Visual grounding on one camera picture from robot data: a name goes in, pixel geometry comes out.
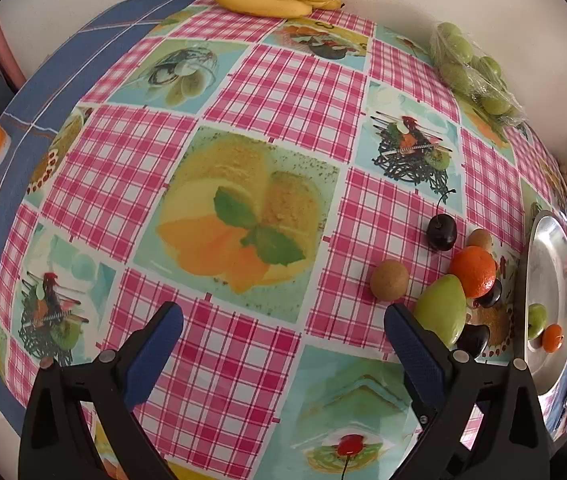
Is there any dark cherry with stem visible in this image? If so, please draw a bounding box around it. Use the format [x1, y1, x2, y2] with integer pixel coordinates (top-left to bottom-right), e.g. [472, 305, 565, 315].
[426, 187, 459, 251]

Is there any dark plum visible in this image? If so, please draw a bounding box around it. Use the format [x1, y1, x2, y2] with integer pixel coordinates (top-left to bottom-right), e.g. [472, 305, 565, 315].
[476, 280, 503, 309]

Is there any wrapped tray of green jujubes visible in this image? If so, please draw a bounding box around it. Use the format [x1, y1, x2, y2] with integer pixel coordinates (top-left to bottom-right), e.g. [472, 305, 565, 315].
[431, 21, 529, 126]

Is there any orange tangerine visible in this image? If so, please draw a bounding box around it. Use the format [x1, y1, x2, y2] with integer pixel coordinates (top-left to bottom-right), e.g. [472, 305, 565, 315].
[542, 324, 563, 352]
[451, 246, 497, 297]

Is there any small green apple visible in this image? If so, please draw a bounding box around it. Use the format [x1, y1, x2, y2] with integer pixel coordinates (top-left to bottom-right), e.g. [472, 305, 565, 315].
[527, 303, 548, 339]

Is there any brown kiwi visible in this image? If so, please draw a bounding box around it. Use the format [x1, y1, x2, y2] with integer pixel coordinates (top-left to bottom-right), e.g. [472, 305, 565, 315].
[466, 228, 494, 254]
[369, 259, 410, 302]

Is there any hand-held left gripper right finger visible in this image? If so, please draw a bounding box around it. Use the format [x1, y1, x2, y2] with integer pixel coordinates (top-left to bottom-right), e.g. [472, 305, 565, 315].
[384, 302, 557, 480]

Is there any round metal plate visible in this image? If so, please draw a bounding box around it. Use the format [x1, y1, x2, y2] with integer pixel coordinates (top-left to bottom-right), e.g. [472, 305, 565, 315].
[522, 210, 567, 396]

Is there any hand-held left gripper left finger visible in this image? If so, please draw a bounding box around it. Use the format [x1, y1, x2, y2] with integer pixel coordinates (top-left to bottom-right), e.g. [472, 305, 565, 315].
[18, 301, 184, 480]

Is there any pink chair frame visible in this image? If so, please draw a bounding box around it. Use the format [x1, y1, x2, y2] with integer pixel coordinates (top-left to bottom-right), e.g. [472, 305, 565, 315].
[0, 10, 26, 93]

